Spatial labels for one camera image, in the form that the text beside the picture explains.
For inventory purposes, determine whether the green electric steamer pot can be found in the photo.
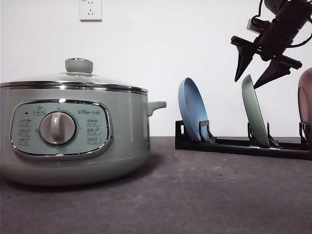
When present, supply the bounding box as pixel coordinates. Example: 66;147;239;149
0;88;167;186

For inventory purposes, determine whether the blue plate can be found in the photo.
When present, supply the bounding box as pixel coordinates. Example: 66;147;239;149
178;78;209;141

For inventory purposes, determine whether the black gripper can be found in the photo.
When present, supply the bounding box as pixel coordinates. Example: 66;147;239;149
231;19;302;89

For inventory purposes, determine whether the glass steamer lid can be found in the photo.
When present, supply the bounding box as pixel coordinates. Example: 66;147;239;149
0;58;148;94

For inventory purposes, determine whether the pink plate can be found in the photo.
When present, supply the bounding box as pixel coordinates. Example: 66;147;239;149
298;67;312;127

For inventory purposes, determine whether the white wall socket left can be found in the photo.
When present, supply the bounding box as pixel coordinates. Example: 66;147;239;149
78;0;102;23

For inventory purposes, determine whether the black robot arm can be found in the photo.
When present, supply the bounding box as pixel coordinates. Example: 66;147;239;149
231;0;312;89

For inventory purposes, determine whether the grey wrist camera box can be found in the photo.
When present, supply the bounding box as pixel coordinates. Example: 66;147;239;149
247;19;262;34

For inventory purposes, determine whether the green plate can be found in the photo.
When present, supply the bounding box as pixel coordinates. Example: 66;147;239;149
242;74;269;147

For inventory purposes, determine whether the black plate rack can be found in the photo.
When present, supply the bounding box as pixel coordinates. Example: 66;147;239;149
175;120;312;160

